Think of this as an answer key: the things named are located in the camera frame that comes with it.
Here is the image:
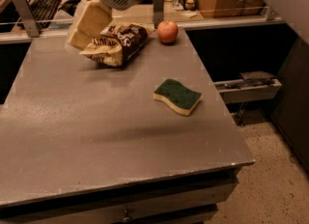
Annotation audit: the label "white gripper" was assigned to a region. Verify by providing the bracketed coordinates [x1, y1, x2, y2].
[67, 0, 144, 49]

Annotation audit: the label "brown and yellow chip bag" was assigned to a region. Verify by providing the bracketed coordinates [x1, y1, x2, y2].
[80, 23, 155, 68]

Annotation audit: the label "red apple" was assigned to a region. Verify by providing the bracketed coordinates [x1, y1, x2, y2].
[157, 20, 179, 43]

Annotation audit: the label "black headphones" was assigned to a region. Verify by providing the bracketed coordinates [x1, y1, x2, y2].
[59, 0, 82, 16]

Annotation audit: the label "black keyboard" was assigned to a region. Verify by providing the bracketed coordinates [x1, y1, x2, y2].
[27, 0, 62, 29]

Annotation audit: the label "small round jar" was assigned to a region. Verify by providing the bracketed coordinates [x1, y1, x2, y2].
[184, 0, 197, 11]

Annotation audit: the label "green and yellow sponge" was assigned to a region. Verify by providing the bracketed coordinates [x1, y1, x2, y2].
[154, 79, 202, 116]

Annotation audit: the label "open side drawer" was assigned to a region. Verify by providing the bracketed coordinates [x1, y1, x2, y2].
[214, 71, 282, 104]

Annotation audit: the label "metal bracket middle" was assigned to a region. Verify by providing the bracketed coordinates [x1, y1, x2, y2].
[153, 0, 164, 28]

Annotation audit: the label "metal bracket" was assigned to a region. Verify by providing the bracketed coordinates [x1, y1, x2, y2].
[153, 0, 164, 28]
[265, 7, 279, 20]
[12, 0, 40, 38]

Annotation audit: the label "metal bracket left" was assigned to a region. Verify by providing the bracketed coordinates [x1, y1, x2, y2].
[12, 0, 40, 38]

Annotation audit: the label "metal bracket right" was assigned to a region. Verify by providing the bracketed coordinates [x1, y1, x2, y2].
[265, 7, 279, 20]

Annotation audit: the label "grey drawer with handle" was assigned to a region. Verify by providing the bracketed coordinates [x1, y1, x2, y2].
[0, 176, 238, 224]

